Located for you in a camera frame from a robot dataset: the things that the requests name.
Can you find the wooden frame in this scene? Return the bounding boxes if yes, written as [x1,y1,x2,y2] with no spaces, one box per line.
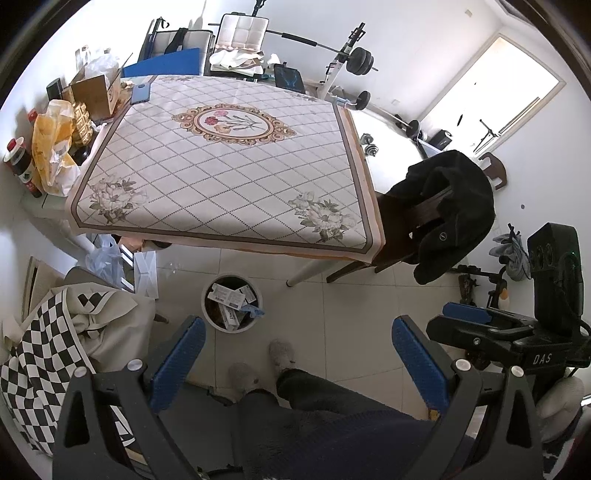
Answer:
[22,256,65,320]

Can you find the white carton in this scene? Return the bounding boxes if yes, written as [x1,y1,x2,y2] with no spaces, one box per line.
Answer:
[134,251,160,299]

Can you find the white round trash bin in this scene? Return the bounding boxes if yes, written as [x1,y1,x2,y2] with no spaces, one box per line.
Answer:
[201,274,265,334]

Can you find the dark sauce bottle red cap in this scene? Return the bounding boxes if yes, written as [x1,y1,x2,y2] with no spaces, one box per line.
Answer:
[4,137,43,199]

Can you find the person's left leg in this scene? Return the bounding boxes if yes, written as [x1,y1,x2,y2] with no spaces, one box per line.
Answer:
[231,389,305,480]

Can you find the white dining table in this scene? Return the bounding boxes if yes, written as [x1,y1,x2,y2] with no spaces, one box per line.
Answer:
[18,74,386,290]

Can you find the wooden chair back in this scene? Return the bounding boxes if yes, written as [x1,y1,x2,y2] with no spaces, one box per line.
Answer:
[478,152,508,190]

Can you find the cardboard box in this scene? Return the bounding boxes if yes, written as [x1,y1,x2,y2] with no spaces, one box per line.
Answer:
[69,74,123,123]

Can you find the grey fluffy slipper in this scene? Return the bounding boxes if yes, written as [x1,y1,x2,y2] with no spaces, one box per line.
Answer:
[269,339,297,372]
[228,362,260,395]

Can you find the gold patterned box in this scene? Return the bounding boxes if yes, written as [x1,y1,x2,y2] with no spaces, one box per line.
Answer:
[69,99,96,145]

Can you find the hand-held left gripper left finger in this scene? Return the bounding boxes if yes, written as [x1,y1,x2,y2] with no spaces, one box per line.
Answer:
[52,315,207,480]

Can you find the white barbell rack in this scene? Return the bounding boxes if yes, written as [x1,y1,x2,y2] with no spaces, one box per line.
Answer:
[318,23,368,100]

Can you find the table with floral tablecloth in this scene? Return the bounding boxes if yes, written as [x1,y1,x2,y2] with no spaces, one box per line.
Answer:
[68,74,386,265]

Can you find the dark wooden chair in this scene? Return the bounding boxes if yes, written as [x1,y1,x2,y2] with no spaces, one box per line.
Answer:
[325,185,458,284]

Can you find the person's right leg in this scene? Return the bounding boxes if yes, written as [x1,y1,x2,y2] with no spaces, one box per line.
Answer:
[276,368,476,480]

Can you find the yellow plastic bag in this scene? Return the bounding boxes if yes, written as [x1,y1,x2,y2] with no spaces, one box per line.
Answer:
[31,99,82,198]

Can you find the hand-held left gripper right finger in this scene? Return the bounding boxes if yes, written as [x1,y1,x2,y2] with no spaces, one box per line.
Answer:
[392,315,546,480]

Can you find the grey work gloves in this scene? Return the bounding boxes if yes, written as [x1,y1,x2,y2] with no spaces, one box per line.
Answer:
[492,230,534,282]

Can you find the dark metal frame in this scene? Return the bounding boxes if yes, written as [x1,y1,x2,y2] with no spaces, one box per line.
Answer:
[455,265,506,308]

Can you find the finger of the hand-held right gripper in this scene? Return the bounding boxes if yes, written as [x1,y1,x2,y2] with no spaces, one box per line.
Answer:
[426,316,534,354]
[442,302,536,330]

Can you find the black white checkered cloth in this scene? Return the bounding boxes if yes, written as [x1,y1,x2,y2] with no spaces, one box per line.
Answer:
[0,284,156,457]

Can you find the short barbell black plates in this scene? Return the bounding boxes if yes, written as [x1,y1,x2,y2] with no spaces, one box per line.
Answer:
[344,90,421,139]

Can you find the beige cloth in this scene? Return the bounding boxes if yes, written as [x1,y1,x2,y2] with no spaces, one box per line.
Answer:
[210,48,267,77]

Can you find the grey padded chair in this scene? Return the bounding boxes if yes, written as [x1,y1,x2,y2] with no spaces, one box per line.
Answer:
[145,18,216,66]

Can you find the black jacket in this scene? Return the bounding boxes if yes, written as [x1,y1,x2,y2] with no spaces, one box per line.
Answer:
[385,150,497,286]

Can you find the translucent plastic bag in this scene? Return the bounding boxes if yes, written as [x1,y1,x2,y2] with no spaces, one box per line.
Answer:
[85,233,126,292]

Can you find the person's leg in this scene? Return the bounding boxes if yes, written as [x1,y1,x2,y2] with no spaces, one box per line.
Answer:
[231,389,305,480]
[276,368,476,480]

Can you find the black stand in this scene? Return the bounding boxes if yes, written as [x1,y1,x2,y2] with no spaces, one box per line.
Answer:
[475,119,502,153]

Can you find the white padded chair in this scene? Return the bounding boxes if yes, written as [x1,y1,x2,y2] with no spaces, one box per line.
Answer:
[215,13,270,77]

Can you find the clear plastic bag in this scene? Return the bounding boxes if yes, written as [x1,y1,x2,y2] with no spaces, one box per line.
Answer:
[83,52,122,82]

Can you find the barbell with black plates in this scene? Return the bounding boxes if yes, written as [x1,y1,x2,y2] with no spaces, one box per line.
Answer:
[267,28,380,77]

